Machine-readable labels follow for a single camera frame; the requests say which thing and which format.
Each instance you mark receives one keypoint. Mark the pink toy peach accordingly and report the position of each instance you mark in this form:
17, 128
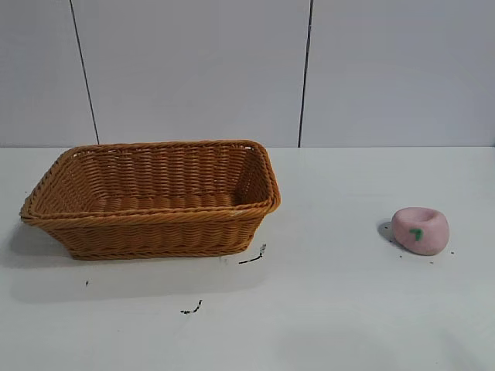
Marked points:
421, 232

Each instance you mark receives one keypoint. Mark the brown woven wicker basket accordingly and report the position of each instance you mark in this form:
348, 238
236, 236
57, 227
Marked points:
154, 228

